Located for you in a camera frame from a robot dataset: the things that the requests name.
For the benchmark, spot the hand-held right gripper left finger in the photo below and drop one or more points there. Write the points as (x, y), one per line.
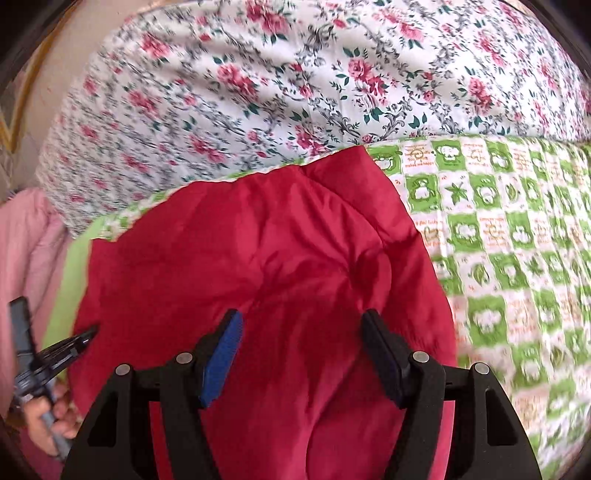
(222, 355)

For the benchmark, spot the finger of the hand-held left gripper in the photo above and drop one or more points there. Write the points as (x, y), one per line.
(21, 327)
(69, 346)

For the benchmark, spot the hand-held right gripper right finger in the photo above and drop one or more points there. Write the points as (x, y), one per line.
(385, 360)

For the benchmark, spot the red quilted jacket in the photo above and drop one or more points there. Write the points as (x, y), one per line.
(277, 254)

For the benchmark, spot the person's left hand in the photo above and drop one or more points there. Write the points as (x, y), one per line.
(62, 415)

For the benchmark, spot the light green blanket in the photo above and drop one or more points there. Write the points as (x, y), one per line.
(69, 277)

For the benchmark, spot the pink blanket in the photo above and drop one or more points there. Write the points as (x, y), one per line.
(27, 254)

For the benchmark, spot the green printed bed sheet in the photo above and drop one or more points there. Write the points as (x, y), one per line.
(508, 254)

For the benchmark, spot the floral quilt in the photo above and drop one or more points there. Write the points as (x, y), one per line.
(277, 92)

